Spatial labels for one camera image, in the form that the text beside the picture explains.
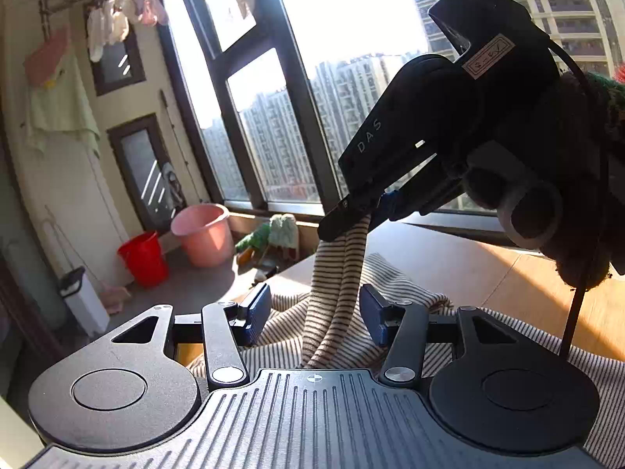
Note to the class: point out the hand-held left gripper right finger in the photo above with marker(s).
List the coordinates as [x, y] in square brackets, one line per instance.
[374, 316]

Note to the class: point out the red plastic bucket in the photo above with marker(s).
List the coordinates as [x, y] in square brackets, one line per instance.
[144, 259]

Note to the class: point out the sock drying hanger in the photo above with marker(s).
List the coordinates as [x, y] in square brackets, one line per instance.
[122, 14]

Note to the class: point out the green plush toy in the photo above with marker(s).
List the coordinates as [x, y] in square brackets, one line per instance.
[273, 234]

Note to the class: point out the black window frame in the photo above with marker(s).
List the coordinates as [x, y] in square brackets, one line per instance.
[298, 107]

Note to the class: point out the person's right hand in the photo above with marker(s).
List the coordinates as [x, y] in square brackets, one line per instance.
[581, 156]

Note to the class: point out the pink plastic bucket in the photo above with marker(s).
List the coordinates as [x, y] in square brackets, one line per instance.
[205, 234]

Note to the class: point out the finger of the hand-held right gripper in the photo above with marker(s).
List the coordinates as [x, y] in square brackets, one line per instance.
[390, 205]
[342, 220]

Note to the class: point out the light green towel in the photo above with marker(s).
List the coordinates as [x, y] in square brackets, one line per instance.
[61, 112]

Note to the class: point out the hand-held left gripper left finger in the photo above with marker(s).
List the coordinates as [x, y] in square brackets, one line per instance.
[258, 313]

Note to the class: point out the white trash bin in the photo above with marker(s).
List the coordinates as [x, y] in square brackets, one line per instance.
[85, 303]

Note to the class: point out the green sleeved right forearm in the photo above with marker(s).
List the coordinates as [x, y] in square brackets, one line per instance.
[613, 90]

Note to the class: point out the pink slipper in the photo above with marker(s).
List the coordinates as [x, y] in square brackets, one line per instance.
[116, 299]

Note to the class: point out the striped cloth garment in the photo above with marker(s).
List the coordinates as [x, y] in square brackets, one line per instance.
[337, 273]

